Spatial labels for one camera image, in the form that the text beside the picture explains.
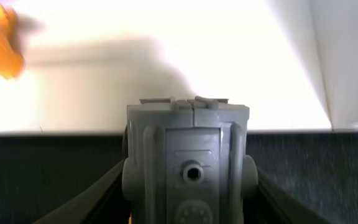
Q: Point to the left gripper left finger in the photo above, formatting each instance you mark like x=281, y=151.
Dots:
x=98, y=199

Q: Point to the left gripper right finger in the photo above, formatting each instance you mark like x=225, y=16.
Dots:
x=275, y=205

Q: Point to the grey and yellow toy truck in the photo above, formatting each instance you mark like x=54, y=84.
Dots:
x=191, y=161

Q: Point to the white shelf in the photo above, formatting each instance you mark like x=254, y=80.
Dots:
x=259, y=62

